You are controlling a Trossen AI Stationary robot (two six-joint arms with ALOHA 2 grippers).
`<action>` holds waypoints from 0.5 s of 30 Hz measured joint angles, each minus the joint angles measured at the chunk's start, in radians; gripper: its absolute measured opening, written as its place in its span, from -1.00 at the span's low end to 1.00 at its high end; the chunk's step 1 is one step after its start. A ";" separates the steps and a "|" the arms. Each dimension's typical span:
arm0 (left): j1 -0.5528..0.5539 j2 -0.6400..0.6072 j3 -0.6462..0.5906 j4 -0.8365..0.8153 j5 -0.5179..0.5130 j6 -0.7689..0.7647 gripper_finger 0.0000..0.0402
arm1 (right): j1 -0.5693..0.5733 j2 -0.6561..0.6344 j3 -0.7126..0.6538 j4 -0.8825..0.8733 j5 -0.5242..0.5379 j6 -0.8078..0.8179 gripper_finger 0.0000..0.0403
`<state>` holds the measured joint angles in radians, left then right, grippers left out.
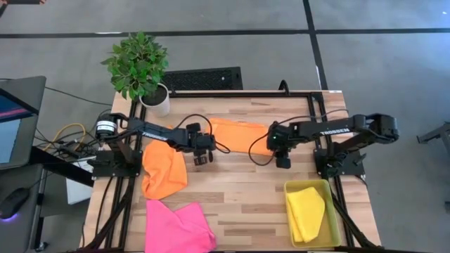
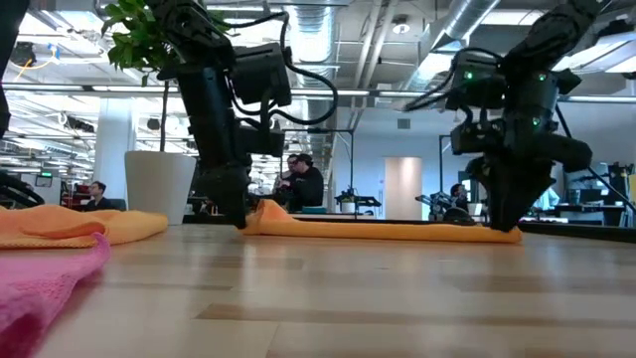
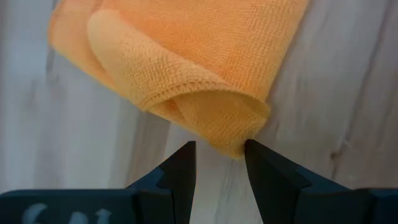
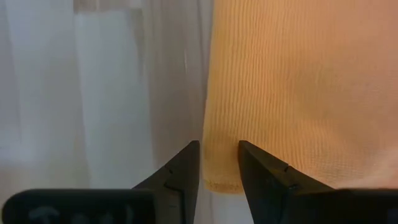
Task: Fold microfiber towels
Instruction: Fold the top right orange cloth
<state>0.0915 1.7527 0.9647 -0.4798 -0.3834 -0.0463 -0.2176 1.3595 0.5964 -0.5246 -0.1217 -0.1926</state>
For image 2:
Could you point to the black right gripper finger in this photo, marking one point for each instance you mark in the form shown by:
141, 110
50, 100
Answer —
507, 194

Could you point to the small potted plant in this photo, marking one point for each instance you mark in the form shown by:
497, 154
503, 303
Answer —
348, 206

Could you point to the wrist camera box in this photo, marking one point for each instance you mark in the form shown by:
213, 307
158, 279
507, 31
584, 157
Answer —
479, 138
263, 140

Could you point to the orange microfiber towel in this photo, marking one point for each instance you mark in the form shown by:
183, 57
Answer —
372, 231
59, 224

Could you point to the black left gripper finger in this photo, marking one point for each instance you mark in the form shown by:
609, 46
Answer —
231, 189

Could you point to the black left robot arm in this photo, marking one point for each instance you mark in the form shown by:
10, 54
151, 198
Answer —
199, 35

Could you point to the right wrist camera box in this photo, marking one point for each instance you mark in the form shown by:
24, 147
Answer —
479, 138

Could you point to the pale door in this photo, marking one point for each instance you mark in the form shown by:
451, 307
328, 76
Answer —
402, 189

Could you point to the white plant pot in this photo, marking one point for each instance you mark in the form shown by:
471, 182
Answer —
159, 186

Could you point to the silver ventilation duct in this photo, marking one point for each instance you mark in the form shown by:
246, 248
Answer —
462, 20
310, 40

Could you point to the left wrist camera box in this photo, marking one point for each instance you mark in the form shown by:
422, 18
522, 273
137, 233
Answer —
263, 140

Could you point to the green artificial plant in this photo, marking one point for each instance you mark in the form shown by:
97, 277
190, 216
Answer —
134, 45

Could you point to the pink microfiber towel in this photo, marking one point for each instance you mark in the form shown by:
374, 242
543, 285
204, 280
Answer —
35, 288

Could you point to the person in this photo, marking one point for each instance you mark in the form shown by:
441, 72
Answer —
290, 163
98, 199
308, 189
546, 199
458, 194

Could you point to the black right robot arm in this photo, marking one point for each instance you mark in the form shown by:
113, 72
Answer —
551, 35

